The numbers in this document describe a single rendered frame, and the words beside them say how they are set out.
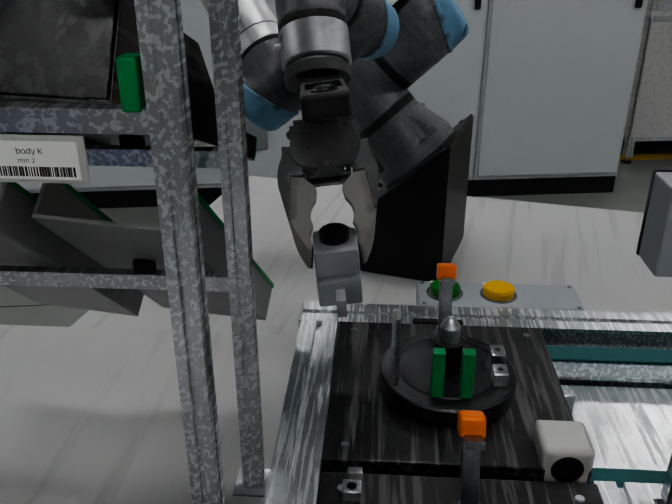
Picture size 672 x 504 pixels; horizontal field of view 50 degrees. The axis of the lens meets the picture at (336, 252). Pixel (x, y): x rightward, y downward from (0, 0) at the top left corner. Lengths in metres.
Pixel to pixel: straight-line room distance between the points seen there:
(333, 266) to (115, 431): 0.36
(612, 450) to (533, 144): 3.21
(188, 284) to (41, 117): 0.13
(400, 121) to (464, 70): 2.56
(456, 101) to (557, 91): 0.52
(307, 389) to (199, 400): 0.28
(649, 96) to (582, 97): 0.80
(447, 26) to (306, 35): 0.42
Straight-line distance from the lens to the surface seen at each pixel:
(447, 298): 0.78
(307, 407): 0.76
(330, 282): 0.70
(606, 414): 0.86
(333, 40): 0.77
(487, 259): 1.29
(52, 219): 0.64
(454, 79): 3.73
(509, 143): 3.90
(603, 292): 1.23
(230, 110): 0.60
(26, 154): 0.47
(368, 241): 0.72
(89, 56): 0.49
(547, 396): 0.77
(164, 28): 0.42
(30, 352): 1.09
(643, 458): 0.81
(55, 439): 0.92
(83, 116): 0.45
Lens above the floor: 1.42
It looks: 26 degrees down
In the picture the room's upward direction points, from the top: straight up
